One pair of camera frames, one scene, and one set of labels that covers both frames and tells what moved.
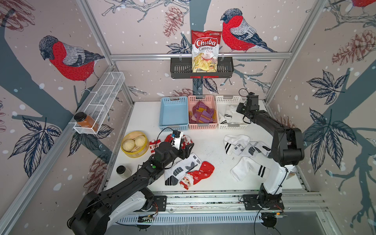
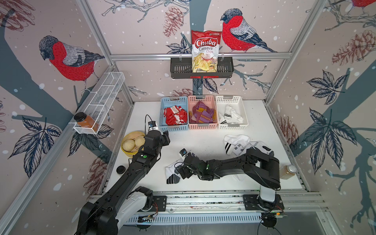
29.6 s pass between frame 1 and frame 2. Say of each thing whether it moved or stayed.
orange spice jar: stayed
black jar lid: stayed
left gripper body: moved
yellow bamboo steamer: stayed
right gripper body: moved
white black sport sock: stayed
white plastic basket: stayed
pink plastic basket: stayed
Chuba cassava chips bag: stayed
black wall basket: stayed
